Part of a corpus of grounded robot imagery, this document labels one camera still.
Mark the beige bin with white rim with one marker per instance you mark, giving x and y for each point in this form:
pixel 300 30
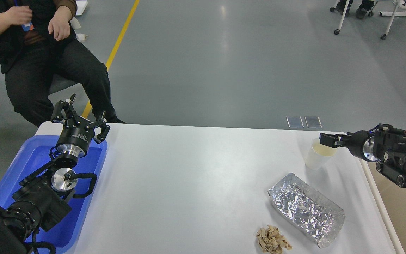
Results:
pixel 397 218

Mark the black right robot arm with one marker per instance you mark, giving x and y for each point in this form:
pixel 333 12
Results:
pixel 383 144

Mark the blue plastic tray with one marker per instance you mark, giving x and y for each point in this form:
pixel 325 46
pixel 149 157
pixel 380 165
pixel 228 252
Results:
pixel 35 153

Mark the crumpled aluminium foil tray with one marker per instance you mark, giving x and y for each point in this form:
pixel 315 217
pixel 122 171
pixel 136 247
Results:
pixel 307 209

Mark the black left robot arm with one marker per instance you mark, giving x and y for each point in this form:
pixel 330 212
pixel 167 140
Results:
pixel 43 198

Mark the metal floor plate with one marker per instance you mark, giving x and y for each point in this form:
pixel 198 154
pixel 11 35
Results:
pixel 313 122
pixel 294 122

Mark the right metal floor plate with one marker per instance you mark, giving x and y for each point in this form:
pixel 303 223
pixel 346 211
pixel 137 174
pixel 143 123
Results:
pixel 313 122

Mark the white paper cup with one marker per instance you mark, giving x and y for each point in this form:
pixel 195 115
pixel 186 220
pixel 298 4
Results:
pixel 318 155

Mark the person's right hand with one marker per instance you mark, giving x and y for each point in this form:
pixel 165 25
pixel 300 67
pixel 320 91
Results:
pixel 18 15

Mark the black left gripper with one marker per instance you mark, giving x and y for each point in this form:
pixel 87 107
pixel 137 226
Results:
pixel 75 139

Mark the left metal floor plate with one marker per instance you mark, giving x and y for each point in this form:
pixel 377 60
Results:
pixel 294 122

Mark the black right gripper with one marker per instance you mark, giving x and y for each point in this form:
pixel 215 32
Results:
pixel 360 144

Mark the seated person in black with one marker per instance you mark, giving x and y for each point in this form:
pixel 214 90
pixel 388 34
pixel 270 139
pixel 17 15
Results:
pixel 29 56

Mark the crumpled brown paper scrap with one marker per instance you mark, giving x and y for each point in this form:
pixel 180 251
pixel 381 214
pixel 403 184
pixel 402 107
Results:
pixel 270 240

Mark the person's left hand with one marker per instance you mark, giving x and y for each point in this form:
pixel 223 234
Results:
pixel 59 26

